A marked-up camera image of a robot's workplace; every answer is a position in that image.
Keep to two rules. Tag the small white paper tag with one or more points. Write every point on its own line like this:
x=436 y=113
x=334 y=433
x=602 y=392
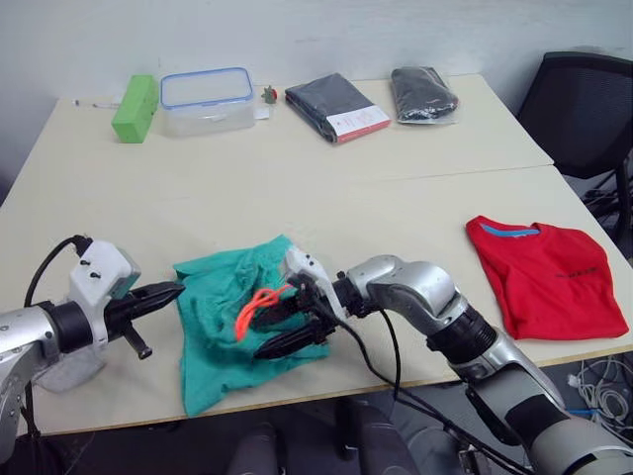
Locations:
x=262 y=113

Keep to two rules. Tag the black folded garment with label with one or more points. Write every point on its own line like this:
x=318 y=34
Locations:
x=334 y=106

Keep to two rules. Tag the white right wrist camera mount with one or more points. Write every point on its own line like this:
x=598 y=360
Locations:
x=316 y=277

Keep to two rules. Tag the black mesh office chair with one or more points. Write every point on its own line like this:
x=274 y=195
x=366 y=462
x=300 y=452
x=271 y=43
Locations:
x=578 y=114

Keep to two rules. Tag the small strawberry toy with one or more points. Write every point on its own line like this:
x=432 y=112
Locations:
x=269 y=94

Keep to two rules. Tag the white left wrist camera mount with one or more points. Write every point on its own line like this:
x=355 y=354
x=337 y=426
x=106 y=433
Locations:
x=101 y=269

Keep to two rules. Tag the red t-shirt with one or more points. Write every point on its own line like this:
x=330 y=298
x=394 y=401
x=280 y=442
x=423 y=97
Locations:
x=544 y=282

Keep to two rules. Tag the grey socks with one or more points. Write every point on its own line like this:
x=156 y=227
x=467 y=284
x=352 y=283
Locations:
x=69 y=371

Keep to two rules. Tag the green rectangular box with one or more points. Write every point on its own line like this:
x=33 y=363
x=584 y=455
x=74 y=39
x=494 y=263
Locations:
x=132 y=110

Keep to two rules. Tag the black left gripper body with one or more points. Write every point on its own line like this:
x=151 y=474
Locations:
x=122 y=319

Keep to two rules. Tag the dark rounded shape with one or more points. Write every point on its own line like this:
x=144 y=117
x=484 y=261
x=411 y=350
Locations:
x=381 y=440
x=254 y=447

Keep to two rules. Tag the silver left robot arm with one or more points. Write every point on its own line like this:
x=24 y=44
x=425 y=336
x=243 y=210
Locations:
x=29 y=331

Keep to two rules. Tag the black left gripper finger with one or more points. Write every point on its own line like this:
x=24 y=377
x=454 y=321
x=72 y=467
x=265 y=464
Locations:
x=160 y=289
x=155 y=304

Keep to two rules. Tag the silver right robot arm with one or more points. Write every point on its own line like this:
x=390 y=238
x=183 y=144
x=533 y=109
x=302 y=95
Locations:
x=475 y=341

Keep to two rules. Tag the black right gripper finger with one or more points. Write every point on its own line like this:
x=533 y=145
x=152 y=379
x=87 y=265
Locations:
x=289 y=342
x=279 y=313

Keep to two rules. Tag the clear container with blue lid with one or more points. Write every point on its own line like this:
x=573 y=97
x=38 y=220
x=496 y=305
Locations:
x=207 y=101

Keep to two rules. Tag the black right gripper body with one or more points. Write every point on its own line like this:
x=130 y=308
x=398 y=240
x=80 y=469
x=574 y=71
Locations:
x=311 y=307

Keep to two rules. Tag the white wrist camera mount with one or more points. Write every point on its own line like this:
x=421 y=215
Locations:
x=101 y=269
x=316 y=277

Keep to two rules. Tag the black garment in clear bag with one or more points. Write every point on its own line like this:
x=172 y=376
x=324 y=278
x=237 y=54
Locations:
x=424 y=95

